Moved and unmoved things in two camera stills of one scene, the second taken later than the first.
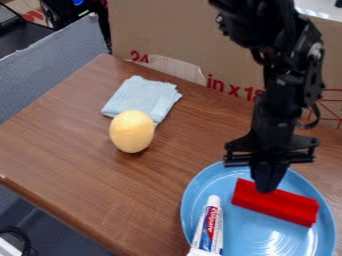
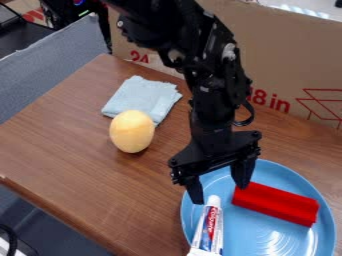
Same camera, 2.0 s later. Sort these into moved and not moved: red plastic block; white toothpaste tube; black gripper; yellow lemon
Moved: black gripper
Not moved: white toothpaste tube; yellow lemon; red plastic block
